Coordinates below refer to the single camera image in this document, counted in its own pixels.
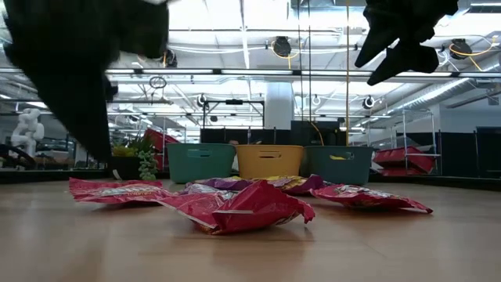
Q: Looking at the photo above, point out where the black rig frame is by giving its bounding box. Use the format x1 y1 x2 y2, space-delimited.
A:
202 99 266 130

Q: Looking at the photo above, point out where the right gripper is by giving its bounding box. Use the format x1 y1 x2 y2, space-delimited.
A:
353 0 460 87

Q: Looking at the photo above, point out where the white robot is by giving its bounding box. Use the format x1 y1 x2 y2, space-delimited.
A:
9 108 46 157

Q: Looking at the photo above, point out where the potted succulent plant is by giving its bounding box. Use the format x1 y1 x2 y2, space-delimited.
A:
109 136 160 182

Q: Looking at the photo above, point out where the black panel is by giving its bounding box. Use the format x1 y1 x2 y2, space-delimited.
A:
200 120 348 148

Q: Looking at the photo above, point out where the red storage bin shelf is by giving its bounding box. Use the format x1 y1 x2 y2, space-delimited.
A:
373 146 438 178

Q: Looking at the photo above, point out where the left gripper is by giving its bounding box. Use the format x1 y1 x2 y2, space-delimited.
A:
3 0 169 162

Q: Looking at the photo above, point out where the purple Skittles candy pack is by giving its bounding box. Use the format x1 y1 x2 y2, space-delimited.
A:
182 183 240 196
273 174 326 196
186 176 255 192

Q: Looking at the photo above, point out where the red Skittles candy pack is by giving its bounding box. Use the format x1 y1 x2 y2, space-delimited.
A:
310 183 434 215
156 179 316 236
69 177 175 205

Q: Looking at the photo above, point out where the dark teal plastic bin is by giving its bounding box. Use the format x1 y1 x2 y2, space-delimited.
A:
301 145 375 186

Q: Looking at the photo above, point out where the light teal plastic bin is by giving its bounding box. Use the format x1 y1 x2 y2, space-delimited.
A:
166 143 237 184

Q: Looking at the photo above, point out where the red storage bin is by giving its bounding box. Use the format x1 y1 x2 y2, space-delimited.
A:
142 128 181 146

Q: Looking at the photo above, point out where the yellow plastic bin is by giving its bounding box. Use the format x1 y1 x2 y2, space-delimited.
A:
236 144 305 180

